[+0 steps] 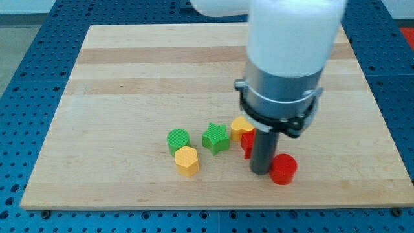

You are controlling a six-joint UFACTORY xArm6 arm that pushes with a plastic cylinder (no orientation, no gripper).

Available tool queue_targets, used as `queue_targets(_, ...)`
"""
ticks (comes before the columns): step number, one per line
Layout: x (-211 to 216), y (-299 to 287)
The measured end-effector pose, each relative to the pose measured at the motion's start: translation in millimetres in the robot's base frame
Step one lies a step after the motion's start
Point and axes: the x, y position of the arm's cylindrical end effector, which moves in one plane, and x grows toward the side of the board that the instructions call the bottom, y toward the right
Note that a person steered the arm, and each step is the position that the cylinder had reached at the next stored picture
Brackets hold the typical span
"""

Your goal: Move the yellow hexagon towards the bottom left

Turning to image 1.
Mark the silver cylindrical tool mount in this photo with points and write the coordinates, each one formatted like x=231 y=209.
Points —
x=278 y=104

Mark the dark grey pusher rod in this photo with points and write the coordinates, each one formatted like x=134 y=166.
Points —
x=263 y=150

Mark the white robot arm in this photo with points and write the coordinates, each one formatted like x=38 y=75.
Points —
x=289 y=43

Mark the yellow hexagon block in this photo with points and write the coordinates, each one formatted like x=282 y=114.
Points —
x=186 y=160

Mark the red star block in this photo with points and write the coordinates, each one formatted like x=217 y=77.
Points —
x=247 y=141

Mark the red cylinder block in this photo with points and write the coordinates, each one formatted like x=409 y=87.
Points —
x=283 y=169

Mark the yellow heart block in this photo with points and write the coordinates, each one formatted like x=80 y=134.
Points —
x=239 y=126

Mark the green star block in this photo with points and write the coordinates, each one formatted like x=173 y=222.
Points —
x=215 y=138

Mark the green cylinder block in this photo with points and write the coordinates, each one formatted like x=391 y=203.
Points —
x=176 y=139

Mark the wooden board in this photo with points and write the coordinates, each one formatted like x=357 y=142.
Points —
x=106 y=147

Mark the blue perforated table frame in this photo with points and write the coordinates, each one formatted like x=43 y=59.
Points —
x=31 y=98

